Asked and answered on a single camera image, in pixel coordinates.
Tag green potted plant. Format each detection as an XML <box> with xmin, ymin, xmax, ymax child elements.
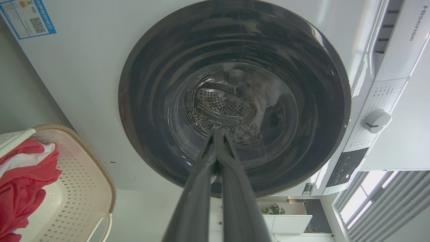
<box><xmin>261</xmin><ymin>203</ymin><xmax>285</xmax><ymax>215</ymax></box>

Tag black washing machine control panel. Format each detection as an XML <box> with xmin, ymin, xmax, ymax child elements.
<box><xmin>326</xmin><ymin>147</ymin><xmax>369</xmax><ymax>188</ymax></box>

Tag dark round washing machine door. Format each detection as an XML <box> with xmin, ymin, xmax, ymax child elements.
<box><xmin>118</xmin><ymin>0</ymin><xmax>352</xmax><ymax>198</ymax></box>

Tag blue energy label sticker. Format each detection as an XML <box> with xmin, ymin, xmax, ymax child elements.
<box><xmin>0</xmin><ymin>0</ymin><xmax>57</xmax><ymax>40</ymax></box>

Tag dark brown cabinet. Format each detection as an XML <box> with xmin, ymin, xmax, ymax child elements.
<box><xmin>304</xmin><ymin>199</ymin><xmax>333</xmax><ymax>234</ymax></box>

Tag beige perforated laundry basket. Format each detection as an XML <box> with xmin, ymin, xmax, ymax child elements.
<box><xmin>0</xmin><ymin>124</ymin><xmax>117</xmax><ymax>242</ymax></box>

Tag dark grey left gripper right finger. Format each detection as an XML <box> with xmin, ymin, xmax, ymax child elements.
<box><xmin>217</xmin><ymin>129</ymin><xmax>272</xmax><ymax>242</ymax></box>

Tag white garment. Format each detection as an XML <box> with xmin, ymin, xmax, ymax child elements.
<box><xmin>0</xmin><ymin>143</ymin><xmax>56</xmax><ymax>178</ymax></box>

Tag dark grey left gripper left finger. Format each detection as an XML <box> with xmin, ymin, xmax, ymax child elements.
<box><xmin>162</xmin><ymin>129</ymin><xmax>217</xmax><ymax>242</ymax></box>

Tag white front-load washing machine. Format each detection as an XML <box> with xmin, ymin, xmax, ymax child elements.
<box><xmin>0</xmin><ymin>0</ymin><xmax>430</xmax><ymax>199</ymax></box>

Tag grey window blinds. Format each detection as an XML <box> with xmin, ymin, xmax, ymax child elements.
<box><xmin>332</xmin><ymin>171</ymin><xmax>430</xmax><ymax>242</ymax></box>

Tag white washing machine dial knob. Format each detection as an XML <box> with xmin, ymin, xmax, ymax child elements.
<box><xmin>362</xmin><ymin>109</ymin><xmax>392</xmax><ymax>134</ymax></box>

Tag white cabinet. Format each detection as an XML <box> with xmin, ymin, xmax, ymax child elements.
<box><xmin>263</xmin><ymin>214</ymin><xmax>313</xmax><ymax>234</ymax></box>

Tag white detergent drawer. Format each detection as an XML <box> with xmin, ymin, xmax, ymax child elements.
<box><xmin>368</xmin><ymin>0</ymin><xmax>430</xmax><ymax>82</ymax></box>

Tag red garment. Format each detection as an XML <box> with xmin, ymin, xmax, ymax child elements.
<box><xmin>0</xmin><ymin>139</ymin><xmax>62</xmax><ymax>242</ymax></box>

